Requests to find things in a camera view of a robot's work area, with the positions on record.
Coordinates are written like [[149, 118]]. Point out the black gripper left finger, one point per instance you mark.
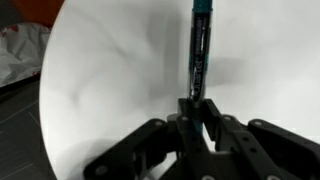
[[135, 156]]

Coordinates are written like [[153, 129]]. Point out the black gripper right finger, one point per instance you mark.
[[262, 150]]

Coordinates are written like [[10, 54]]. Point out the teal and black marker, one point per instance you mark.
[[200, 35]]

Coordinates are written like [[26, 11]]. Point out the round white table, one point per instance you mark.
[[111, 65]]

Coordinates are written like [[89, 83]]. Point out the crumpled white plastic bag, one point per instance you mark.
[[22, 49]]

